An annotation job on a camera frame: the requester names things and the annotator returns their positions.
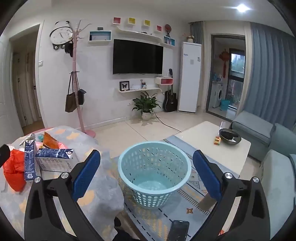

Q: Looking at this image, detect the blue curtain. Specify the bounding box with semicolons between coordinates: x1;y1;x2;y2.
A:
244;22;296;126

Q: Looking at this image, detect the green potted plant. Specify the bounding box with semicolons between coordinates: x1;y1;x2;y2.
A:
132;91;161;120

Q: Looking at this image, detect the red knot decoration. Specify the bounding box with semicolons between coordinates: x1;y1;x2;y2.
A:
219;50;230;78

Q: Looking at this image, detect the light blue plastic basket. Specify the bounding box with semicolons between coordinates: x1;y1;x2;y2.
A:
117;141;192;210

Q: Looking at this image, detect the blue white milk carton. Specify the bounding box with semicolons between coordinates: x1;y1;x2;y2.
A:
24;139;37;181
35;148;79;173

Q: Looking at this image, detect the patterned blue grey rug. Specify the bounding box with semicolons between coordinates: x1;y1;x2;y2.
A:
116;136;241;241

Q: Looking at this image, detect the small black bag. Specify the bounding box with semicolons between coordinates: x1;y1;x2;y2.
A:
77;89;86;106

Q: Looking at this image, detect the black floor cable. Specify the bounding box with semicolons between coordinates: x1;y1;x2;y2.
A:
153;112;182;133

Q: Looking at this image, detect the teal-lined cube shelf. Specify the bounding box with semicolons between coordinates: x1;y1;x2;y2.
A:
88;31;112;44

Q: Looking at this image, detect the brown tote bag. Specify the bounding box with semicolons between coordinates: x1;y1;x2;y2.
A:
65;72;78;113

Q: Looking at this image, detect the white coffee table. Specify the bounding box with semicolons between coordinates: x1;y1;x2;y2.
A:
179;121;251;212

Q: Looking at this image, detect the curved white wall shelf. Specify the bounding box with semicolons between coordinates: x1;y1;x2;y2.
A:
117;25;162;43

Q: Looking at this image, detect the grey blue sofa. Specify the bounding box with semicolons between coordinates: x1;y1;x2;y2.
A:
231;111;296;234

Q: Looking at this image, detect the orange plastic wrapper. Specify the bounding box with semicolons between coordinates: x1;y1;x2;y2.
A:
43;132;62;149

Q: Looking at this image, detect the wall-mounted television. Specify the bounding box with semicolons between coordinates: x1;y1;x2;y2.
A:
113;39;163;75

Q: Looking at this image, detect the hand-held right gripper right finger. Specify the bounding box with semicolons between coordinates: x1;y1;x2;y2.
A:
192;149;272;241

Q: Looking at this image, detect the red plastic bag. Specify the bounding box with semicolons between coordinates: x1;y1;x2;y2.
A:
2;149;27;192

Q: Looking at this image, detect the interior door with handle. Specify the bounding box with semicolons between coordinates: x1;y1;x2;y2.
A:
28;50;42;121

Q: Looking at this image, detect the black smartphone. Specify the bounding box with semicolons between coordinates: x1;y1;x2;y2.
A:
166;220;189;241

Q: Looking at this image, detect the black acoustic guitar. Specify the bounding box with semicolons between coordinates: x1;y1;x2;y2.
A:
163;68;178;113

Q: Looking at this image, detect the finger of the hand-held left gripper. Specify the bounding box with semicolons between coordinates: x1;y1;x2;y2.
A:
0;144;11;168

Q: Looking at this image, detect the panda wall clock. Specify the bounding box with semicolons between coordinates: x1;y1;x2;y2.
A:
49;21;72;51

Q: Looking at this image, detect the white red wall box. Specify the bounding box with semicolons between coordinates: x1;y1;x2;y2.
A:
154;76;174;86

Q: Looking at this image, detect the low white wall shelf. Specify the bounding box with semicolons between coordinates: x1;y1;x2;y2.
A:
118;87;161;93

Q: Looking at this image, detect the white washing machine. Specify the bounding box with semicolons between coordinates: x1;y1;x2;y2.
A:
212;80;224;108

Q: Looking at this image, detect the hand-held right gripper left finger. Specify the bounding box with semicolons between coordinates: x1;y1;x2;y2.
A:
24;149;111;241

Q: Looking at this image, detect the dark balcony door frame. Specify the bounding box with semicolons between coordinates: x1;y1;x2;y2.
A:
207;34;245;121

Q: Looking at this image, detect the pink coat rack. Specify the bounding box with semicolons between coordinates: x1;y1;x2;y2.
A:
69;20;96;138

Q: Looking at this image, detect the grey curtain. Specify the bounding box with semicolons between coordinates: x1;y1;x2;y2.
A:
188;21;204;44

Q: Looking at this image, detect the black bowl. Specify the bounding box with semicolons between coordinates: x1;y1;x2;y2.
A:
218;129;241;146

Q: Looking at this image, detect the white black-dotted bag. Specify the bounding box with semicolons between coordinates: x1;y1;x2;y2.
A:
17;133;36;149

